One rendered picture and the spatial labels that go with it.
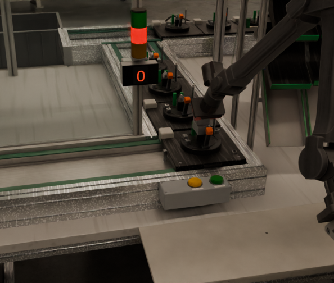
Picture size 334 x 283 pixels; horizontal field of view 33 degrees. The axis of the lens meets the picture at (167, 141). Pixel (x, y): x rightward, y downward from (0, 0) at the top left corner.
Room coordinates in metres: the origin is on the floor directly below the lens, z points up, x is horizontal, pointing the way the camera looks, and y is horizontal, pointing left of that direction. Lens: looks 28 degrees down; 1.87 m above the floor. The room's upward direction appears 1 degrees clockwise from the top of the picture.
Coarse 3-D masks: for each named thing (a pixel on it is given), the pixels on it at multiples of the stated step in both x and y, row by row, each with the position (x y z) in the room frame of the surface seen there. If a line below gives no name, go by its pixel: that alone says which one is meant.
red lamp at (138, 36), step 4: (132, 28) 1.72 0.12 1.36; (144, 28) 1.72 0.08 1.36; (132, 32) 1.72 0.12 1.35; (136, 32) 1.71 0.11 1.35; (140, 32) 1.71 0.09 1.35; (144, 32) 1.71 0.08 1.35; (132, 36) 1.72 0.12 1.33; (136, 36) 1.71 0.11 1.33; (140, 36) 1.71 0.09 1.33; (144, 36) 1.71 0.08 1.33; (132, 40) 1.72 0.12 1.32; (136, 40) 1.71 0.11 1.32; (140, 40) 1.71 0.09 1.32; (144, 40) 1.71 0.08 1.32
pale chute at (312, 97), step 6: (312, 84) 1.82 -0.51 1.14; (306, 90) 1.76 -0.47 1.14; (312, 90) 1.81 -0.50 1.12; (306, 96) 1.75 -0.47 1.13; (312, 96) 1.79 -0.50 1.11; (306, 102) 1.73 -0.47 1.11; (312, 102) 1.78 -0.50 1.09; (306, 108) 1.73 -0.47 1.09; (312, 108) 1.76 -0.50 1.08; (306, 114) 1.72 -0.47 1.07; (312, 114) 1.74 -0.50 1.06; (306, 120) 1.71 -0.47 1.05; (312, 120) 1.73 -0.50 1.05; (306, 126) 1.70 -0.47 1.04; (312, 126) 1.71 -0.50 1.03; (312, 132) 1.70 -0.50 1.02
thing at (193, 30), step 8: (176, 16) 3.02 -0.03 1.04; (152, 24) 3.08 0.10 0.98; (160, 24) 3.08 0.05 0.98; (168, 24) 2.99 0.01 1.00; (176, 24) 3.02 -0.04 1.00; (184, 24) 3.05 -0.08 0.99; (192, 24) 3.12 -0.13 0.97; (160, 32) 2.96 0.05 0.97; (168, 32) 2.96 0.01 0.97; (176, 32) 2.96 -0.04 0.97; (184, 32) 2.97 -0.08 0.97; (192, 32) 2.97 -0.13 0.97; (200, 32) 2.98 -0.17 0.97
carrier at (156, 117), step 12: (180, 96) 1.91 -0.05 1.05; (192, 96) 1.95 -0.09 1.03; (144, 108) 1.98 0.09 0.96; (156, 108) 1.96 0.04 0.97; (168, 108) 1.88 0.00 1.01; (180, 108) 1.90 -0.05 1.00; (156, 120) 1.85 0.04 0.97; (168, 120) 1.86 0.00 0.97; (180, 120) 1.84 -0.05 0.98; (192, 120) 1.86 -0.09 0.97; (216, 120) 1.87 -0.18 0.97; (156, 132) 1.78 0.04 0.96
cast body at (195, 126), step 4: (200, 120) 1.65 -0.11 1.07; (204, 120) 1.65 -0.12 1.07; (208, 120) 1.65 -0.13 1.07; (192, 124) 1.69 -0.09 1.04; (196, 124) 1.65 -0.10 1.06; (200, 124) 1.65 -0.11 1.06; (204, 124) 1.65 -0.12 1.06; (208, 124) 1.65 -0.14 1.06; (196, 128) 1.65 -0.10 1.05; (200, 128) 1.63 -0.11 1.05; (204, 128) 1.64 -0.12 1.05; (196, 132) 1.64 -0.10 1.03; (200, 132) 1.63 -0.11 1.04; (204, 132) 1.64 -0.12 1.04
